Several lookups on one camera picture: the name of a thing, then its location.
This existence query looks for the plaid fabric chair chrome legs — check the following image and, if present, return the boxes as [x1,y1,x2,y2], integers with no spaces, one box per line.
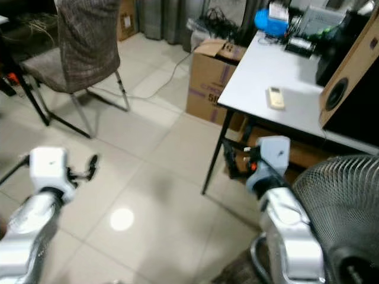
[17,0,132,140]
[212,232,280,284]

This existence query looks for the printed cardboard box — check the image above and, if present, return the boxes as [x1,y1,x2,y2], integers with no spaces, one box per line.
[185,38,250,132]

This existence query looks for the grey curtain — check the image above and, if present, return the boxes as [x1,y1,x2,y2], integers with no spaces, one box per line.
[135,0,267,53]

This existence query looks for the black cable tangle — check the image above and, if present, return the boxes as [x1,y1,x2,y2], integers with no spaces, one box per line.
[197,5,245,43]

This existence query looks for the white table black legs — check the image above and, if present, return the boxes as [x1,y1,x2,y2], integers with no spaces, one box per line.
[201,30,379,196]

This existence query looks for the thin grey floor cable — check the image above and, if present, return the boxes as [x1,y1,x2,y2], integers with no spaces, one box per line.
[89,52,194,102]

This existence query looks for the grey electronic device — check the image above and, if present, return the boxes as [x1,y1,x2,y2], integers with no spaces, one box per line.
[285,5,351,58]

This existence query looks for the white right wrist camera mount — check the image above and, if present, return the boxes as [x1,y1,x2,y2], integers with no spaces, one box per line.
[249,135,291,191]

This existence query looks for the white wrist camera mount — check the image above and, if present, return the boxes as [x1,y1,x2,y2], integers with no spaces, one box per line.
[29,147,78,201]
[249,135,291,191]

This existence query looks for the wooden speaker cabinet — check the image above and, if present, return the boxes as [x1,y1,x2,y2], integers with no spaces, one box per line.
[318,6,379,149]

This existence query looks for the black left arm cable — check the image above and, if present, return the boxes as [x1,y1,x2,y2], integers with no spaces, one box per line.
[0,156,34,185]

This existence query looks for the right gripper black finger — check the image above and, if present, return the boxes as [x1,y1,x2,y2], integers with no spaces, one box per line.
[225,156,252,179]
[221,141,251,159]

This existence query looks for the small brown cardboard box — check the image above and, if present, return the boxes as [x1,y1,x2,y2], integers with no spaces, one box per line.
[118,0,138,42]

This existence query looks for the white remote control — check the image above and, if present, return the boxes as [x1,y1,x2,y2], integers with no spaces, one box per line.
[266,86,287,111]

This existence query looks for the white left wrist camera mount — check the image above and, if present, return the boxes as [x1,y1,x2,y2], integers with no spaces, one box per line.
[29,147,78,201]

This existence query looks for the blue round container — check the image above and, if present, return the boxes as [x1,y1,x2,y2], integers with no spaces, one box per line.
[254,7,289,34]

